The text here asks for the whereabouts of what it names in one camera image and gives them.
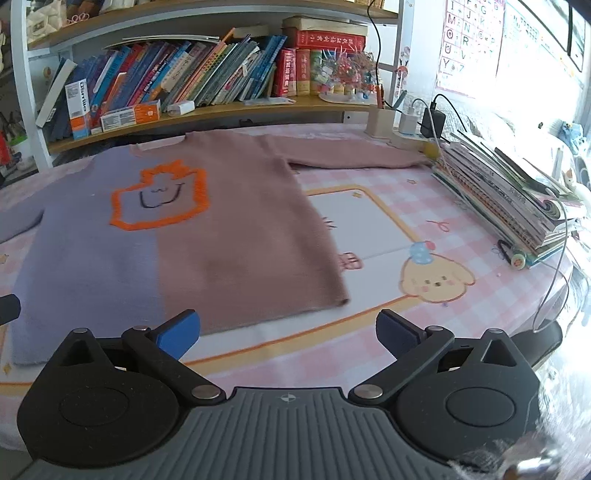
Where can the tall orange and white box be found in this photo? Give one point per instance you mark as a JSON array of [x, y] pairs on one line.
[[77, 108]]

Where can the white wall chart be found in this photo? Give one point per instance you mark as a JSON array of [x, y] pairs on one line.
[[526, 37]]

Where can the wooden bookshelf with white frame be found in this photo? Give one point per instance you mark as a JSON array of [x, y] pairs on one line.
[[258, 108]]

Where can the white power strip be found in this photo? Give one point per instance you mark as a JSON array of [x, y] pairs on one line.
[[413, 141]]

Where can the row of colourful books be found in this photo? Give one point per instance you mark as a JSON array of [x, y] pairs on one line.
[[184, 69]]

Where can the small yellow block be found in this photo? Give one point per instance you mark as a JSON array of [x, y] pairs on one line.
[[431, 149]]

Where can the long orange and white box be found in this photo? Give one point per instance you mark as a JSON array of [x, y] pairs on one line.
[[131, 115]]

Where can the blue toy figure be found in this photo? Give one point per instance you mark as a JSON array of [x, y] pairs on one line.
[[569, 136]]

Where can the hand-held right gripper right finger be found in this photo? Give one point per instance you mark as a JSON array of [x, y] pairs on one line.
[[397, 333]]

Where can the stack of books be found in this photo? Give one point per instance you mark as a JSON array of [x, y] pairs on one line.
[[498, 194]]

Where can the row of thick red books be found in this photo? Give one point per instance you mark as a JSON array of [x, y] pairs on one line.
[[295, 71]]

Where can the colourful flower ornament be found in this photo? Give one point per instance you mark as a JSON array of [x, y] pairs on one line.
[[346, 74]]

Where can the thick red book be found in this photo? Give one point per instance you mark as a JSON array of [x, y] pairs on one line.
[[323, 39]]

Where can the purple and brown knit sweater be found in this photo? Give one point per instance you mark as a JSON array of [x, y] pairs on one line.
[[231, 221]]

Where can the pink checkered cartoon table mat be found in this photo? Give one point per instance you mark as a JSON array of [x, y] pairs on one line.
[[461, 207]]

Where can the black charger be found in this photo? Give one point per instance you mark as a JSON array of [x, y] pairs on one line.
[[433, 123]]

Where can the beige pen holder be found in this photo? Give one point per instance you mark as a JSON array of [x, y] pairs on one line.
[[379, 121]]

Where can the small round trinket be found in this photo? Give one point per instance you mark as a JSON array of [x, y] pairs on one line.
[[516, 258]]

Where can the white charger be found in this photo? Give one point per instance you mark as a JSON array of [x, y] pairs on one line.
[[408, 122]]

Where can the pink alphabet wall poster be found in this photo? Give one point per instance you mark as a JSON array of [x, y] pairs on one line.
[[466, 41]]

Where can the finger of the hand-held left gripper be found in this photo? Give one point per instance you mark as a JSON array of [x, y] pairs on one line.
[[8, 309]]

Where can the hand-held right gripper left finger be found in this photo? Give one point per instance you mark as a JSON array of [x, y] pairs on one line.
[[178, 333]]

